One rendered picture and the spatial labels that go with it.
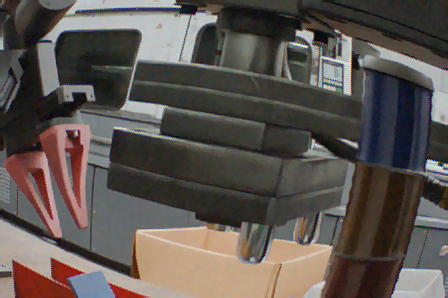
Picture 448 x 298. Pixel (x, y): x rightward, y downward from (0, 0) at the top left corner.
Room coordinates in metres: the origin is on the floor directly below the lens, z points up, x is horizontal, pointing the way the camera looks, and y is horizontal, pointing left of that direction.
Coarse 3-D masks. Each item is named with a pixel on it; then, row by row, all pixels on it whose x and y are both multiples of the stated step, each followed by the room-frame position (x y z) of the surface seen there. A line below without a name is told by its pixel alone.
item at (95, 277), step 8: (96, 272) 0.71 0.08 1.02; (72, 280) 0.66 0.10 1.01; (80, 280) 0.68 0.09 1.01; (88, 280) 0.69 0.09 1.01; (96, 280) 0.70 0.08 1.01; (104, 280) 0.72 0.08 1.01; (72, 288) 0.66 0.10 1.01; (80, 288) 0.67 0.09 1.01; (88, 288) 0.68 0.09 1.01; (96, 288) 0.70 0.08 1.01; (104, 288) 0.71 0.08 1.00; (80, 296) 0.66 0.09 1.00; (88, 296) 0.67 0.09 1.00; (96, 296) 0.69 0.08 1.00; (104, 296) 0.70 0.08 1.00; (112, 296) 0.72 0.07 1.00
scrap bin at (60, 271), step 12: (12, 264) 0.87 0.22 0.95; (60, 264) 0.97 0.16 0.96; (24, 276) 0.86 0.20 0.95; (36, 276) 0.85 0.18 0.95; (60, 276) 0.97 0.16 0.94; (72, 276) 0.96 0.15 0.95; (24, 288) 0.86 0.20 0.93; (36, 288) 0.85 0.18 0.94; (48, 288) 0.85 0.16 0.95; (60, 288) 0.84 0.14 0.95; (120, 288) 0.94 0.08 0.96
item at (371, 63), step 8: (368, 56) 0.35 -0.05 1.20; (376, 56) 0.34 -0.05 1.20; (368, 64) 0.35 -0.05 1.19; (376, 64) 0.34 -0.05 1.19; (384, 64) 0.34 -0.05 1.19; (392, 64) 0.34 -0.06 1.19; (400, 64) 0.34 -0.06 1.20; (376, 72) 0.35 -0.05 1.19; (384, 72) 0.34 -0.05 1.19; (392, 72) 0.34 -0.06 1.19; (400, 72) 0.34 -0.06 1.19; (408, 72) 0.34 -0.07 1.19; (416, 72) 0.34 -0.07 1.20; (400, 80) 0.35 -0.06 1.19; (408, 80) 0.33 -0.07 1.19; (416, 80) 0.34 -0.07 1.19; (424, 80) 0.34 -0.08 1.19; (424, 88) 0.34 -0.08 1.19; (432, 88) 0.34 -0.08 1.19
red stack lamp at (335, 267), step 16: (336, 256) 0.35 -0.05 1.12; (352, 256) 0.35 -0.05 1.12; (400, 256) 0.35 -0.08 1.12; (336, 272) 0.34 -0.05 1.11; (352, 272) 0.34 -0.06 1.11; (368, 272) 0.34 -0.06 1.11; (384, 272) 0.34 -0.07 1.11; (400, 272) 0.35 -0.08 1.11; (336, 288) 0.34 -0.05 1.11; (352, 288) 0.34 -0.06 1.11; (368, 288) 0.34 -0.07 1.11; (384, 288) 0.34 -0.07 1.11
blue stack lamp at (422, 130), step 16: (368, 80) 0.35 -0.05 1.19; (384, 80) 0.34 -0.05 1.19; (368, 96) 0.35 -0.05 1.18; (384, 96) 0.34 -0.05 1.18; (400, 96) 0.34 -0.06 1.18; (416, 96) 0.34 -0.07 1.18; (432, 96) 0.35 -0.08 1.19; (368, 112) 0.35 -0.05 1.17; (384, 112) 0.34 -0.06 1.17; (400, 112) 0.34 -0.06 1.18; (416, 112) 0.34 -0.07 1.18; (368, 128) 0.34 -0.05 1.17; (384, 128) 0.34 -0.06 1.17; (400, 128) 0.34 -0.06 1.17; (416, 128) 0.34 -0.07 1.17; (368, 144) 0.34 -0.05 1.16; (384, 144) 0.34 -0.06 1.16; (400, 144) 0.34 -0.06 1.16; (416, 144) 0.34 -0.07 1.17; (368, 160) 0.34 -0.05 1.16; (384, 160) 0.34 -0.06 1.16; (400, 160) 0.34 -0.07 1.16; (416, 160) 0.34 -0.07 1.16
